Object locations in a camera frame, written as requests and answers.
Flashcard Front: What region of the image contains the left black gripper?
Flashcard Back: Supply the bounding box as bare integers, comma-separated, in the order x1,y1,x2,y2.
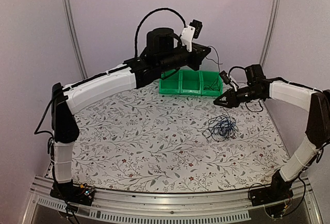
159,43,211,74

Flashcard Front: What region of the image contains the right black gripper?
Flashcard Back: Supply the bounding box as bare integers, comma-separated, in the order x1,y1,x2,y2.
214,85,263,109

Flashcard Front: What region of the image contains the thin black cable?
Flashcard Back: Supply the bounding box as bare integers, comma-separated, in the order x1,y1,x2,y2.
203,76,222,91
205,45,230,116

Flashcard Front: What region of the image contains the blue cable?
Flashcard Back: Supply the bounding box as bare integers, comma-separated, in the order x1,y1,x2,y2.
212,119,235,136

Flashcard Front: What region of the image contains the black cable tangle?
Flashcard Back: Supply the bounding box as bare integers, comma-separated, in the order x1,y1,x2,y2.
202,114,238,142

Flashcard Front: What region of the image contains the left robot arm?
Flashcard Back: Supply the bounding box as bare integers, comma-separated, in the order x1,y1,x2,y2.
44,7,211,200

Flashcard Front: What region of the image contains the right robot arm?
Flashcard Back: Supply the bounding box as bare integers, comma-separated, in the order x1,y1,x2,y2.
213,64,329,204

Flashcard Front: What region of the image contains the right green bin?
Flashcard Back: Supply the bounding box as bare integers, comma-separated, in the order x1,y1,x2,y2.
200,71,223,97

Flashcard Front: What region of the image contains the green bin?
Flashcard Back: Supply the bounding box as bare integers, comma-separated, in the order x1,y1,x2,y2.
159,70,182,95
200,71,223,97
179,70,201,96

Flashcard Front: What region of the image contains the middle green bin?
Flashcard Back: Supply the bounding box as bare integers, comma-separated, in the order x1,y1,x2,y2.
179,70,201,96

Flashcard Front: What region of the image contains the left green bin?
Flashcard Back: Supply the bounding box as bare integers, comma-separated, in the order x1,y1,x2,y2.
159,70,182,95

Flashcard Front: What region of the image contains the floral table mat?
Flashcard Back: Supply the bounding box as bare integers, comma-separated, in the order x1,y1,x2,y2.
71,83,289,193

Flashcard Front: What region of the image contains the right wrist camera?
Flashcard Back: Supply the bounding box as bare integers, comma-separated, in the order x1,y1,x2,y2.
219,71,239,92

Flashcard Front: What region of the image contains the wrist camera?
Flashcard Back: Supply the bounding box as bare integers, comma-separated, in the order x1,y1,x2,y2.
179,20,203,53
219,71,239,92

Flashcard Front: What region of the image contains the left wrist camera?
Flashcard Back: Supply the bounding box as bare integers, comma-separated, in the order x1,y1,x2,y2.
179,20,203,53

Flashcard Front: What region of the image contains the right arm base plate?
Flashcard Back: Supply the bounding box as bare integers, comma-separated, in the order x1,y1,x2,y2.
247,182,293,206

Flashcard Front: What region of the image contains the right aluminium post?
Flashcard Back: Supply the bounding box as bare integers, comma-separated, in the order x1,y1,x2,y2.
259,0,281,67

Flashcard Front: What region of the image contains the aluminium post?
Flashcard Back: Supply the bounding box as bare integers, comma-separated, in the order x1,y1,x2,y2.
62,0,88,79
259,0,281,67

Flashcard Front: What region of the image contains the front aluminium rail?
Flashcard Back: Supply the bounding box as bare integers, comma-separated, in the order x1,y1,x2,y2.
22,176,323,223

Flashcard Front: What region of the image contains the left aluminium post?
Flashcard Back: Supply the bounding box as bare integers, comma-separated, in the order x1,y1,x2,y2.
62,0,88,79

